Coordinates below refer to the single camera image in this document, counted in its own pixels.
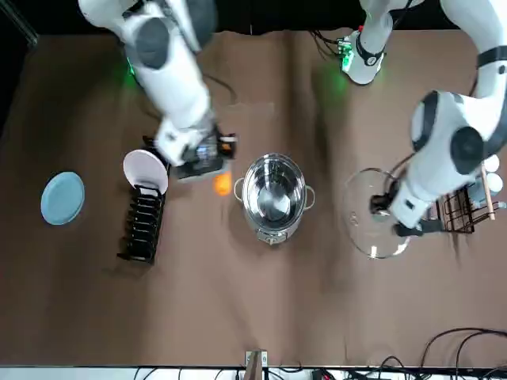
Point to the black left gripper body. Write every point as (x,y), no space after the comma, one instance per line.
(418,229)

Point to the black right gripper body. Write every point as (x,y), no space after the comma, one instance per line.
(206,154)

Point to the orange toy corn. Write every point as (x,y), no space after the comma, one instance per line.
(222,186)

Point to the glass pot lid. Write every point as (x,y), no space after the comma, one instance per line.
(362,233)

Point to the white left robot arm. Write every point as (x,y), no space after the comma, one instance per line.
(447,130)

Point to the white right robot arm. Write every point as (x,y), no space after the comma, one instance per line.
(174,87)

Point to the stainless steel pot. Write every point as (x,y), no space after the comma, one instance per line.
(273,198)

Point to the white plate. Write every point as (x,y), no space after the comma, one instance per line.
(144,170)

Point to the light blue plate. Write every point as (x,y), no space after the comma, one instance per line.
(62,198)

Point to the light blue cup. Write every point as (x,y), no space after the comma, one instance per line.
(495,182)

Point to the black slotted dish rack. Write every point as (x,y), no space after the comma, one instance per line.
(142,225)

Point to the pale pink cup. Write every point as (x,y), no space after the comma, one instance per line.
(492,163)

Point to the aluminium post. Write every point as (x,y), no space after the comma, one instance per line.
(256,364)

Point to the aluminium frame rail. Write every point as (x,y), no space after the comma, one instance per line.
(17,20)

